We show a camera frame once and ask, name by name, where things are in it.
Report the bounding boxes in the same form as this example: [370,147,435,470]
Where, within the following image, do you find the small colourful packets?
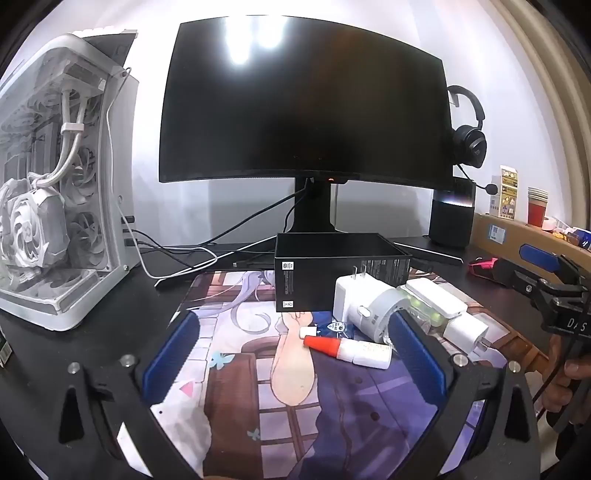
[542,217,591,252]

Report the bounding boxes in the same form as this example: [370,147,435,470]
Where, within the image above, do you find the white and green case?
[399,279,468,340]

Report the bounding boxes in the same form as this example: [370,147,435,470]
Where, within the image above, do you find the white wall charger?
[333,268,377,324]

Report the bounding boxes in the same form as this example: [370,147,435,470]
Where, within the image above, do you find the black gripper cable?
[532,335,565,409]

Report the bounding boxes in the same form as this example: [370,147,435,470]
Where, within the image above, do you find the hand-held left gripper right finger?
[387,309,542,480]

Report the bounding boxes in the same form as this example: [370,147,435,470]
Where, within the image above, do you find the person's right hand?
[539,332,591,416]

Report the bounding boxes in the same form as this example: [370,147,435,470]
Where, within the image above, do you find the white cable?
[104,67,218,280]

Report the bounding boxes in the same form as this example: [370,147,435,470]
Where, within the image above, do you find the black cardboard box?
[274,233,413,313]

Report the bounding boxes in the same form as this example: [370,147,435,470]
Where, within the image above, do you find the white computer case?
[0,30,140,332]

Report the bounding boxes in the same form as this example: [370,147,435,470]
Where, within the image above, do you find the white bottle with orange cap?
[302,336,393,370]

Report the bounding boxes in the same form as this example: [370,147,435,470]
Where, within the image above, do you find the black cylindrical speaker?
[428,178,476,250]

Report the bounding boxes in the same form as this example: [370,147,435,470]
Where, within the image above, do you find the black curved monitor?
[158,16,455,190]

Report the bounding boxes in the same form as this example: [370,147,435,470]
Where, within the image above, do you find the clear light bulb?
[346,286,416,344]

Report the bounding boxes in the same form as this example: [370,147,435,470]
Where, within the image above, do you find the white square charger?
[443,314,492,356]

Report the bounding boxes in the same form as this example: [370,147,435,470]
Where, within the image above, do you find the brown cardboard box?
[471,212,591,282]

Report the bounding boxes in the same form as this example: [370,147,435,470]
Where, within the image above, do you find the printed mouse mat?
[115,270,550,480]

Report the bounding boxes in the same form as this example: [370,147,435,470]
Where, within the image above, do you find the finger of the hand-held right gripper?
[518,243,585,287]
[495,257,591,342]

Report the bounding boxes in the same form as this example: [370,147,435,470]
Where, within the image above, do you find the black headset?
[447,85,499,195]

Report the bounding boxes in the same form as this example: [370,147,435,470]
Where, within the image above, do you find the red paper cup stack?
[526,187,549,228]

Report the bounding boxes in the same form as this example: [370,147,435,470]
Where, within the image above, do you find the small yellow printed box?
[490,165,520,220]

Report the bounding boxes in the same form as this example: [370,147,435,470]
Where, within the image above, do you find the black monitor stand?
[154,178,465,289]

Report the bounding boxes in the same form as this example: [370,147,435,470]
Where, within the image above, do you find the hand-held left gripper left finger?
[55,311,204,480]

